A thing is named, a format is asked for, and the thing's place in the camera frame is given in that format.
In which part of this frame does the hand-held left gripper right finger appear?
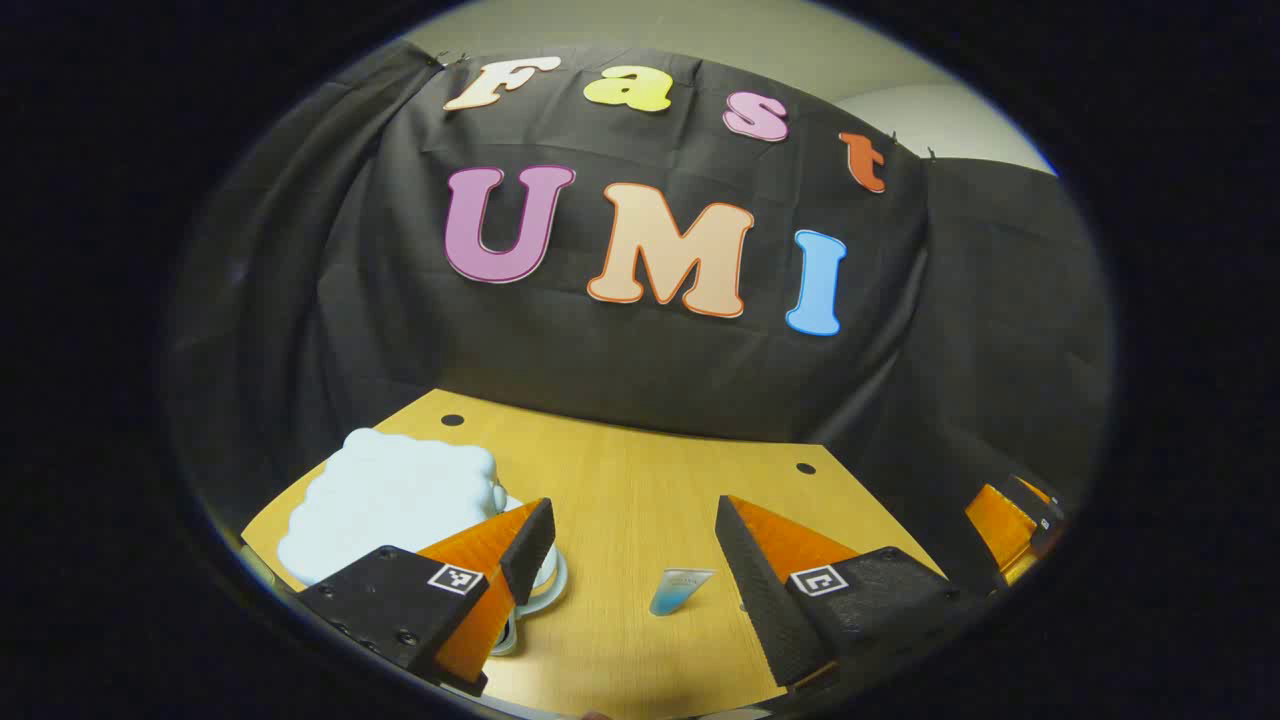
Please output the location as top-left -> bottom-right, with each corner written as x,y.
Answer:
715,495 -> 979,691

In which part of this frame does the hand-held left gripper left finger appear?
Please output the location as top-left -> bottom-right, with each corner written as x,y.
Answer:
297,497 -> 557,698

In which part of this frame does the black backdrop cloth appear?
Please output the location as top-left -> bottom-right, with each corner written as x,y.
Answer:
165,40 -> 1116,601

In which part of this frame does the light blue suitcase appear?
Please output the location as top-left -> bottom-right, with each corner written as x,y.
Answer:
277,428 -> 569,657

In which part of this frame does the white blue skincare tube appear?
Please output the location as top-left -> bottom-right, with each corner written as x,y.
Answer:
649,568 -> 716,617

